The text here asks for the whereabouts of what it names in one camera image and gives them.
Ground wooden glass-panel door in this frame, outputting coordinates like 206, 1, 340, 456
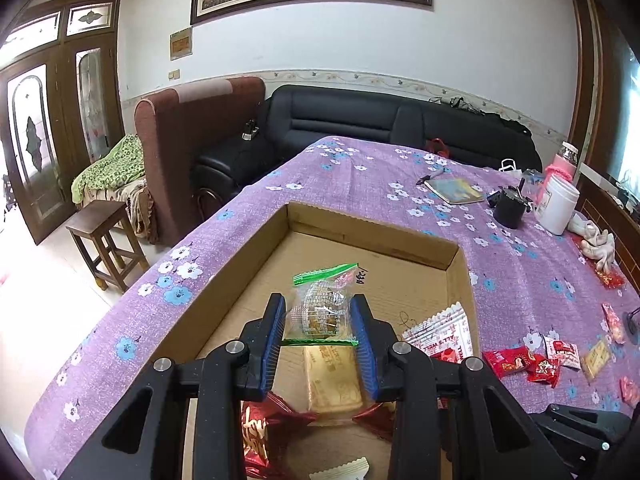
0, 0, 125, 246

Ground black leather sofa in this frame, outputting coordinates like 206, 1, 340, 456
192, 84, 543, 206

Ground clear green-edged snack packet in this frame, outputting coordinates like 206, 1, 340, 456
291, 261, 361, 347

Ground yellow notebook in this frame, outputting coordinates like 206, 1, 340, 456
424, 176, 486, 206

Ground golden snack packet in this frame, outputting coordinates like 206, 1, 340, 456
302, 345, 363, 413
580, 340, 615, 380

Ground cardboard box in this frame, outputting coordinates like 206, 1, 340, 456
145, 201, 482, 480

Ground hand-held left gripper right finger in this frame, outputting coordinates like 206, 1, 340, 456
348, 294, 573, 480

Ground etched glass panel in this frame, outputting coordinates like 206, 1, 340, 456
595, 25, 640, 201

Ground pink clear-window bread packet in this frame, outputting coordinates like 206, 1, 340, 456
601, 302, 627, 345

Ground large red foil snack packet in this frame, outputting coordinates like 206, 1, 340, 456
241, 392, 316, 480

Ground white work glove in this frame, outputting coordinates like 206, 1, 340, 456
567, 212, 601, 237
580, 230, 617, 273

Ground red foil bag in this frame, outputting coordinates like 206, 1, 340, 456
570, 235, 626, 288

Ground white red zigzag-edged packet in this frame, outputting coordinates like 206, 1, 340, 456
400, 301, 474, 363

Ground black cup device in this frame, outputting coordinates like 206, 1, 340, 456
492, 185, 531, 230

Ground small wall frame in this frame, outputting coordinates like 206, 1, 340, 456
169, 26, 194, 61

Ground beige patterned cloth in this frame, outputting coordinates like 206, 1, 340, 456
117, 180, 158, 243

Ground green blanket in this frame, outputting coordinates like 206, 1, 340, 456
71, 134, 146, 206

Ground clear plastic cup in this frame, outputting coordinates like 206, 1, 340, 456
520, 170, 548, 201

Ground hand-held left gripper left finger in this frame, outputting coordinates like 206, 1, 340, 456
59, 292, 288, 480

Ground dark cloth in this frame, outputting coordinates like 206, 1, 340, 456
430, 95, 533, 136

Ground purple floral tablecloth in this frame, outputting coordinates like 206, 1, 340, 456
22, 135, 640, 480

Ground white plastic jar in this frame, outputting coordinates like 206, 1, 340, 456
537, 175, 581, 236

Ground brown armchair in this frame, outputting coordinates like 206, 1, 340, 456
134, 76, 267, 246

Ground pink sleeved thermos bottle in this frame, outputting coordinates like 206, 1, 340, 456
545, 141, 581, 186

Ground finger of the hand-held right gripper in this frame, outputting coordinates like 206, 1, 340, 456
531, 402, 640, 480

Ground wooden stool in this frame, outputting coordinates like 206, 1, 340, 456
66, 200, 150, 293

